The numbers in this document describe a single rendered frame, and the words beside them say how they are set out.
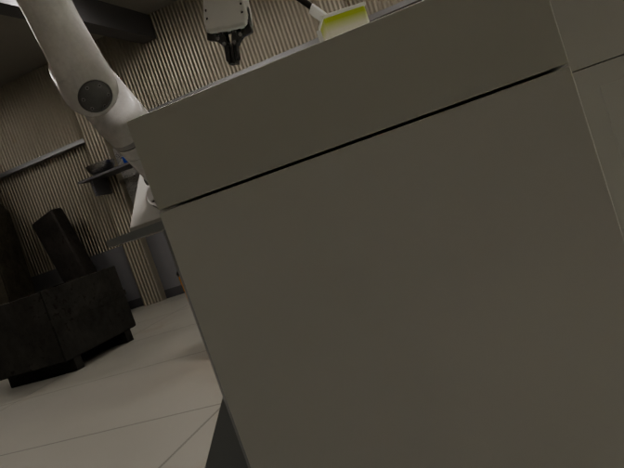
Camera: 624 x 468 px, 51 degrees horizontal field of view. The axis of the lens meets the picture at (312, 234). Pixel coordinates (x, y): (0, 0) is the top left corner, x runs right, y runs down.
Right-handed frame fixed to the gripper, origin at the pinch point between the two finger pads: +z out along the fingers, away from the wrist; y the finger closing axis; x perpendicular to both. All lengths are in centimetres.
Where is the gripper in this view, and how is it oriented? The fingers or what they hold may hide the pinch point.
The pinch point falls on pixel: (232, 55)
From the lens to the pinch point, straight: 152.2
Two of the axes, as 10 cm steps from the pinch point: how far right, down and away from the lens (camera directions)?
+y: -9.6, 1.0, 2.5
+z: 1.3, 9.8, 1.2
